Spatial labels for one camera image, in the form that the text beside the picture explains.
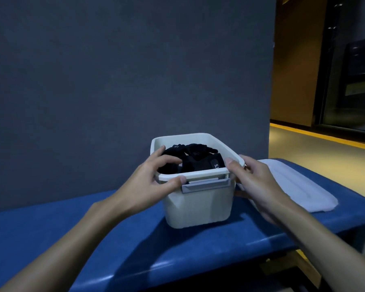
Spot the person's left hand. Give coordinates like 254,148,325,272
107,145,187,219

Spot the blue padded bench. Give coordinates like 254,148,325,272
0,158,365,292

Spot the white plastic storage box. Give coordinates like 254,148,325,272
150,133,246,229

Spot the black machine behind glass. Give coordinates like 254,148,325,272
338,36,365,113

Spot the person's right hand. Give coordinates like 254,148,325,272
225,154,293,226

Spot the black glove with white label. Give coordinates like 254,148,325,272
157,152,224,175

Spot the white plastic box lid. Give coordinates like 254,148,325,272
236,159,339,213

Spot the person's right forearm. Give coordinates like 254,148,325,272
269,201,365,292

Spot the wooden bench frame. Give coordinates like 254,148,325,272
258,249,323,292

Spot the dark glass door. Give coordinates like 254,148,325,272
313,0,365,135

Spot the person's left forearm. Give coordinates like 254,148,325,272
0,198,131,292

